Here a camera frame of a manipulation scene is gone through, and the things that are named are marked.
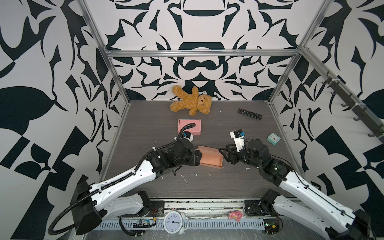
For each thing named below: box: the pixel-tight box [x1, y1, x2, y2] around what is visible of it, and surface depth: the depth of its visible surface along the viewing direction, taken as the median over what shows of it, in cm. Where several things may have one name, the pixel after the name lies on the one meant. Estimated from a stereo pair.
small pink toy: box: [228, 210, 243, 222], surface depth 72 cm
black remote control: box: [237, 108, 263, 121], surface depth 114 cm
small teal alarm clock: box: [266, 132, 281, 146], surface depth 100 cm
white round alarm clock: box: [162, 210, 189, 235], surface depth 70 cm
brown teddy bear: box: [170, 85, 213, 116], surface depth 113 cm
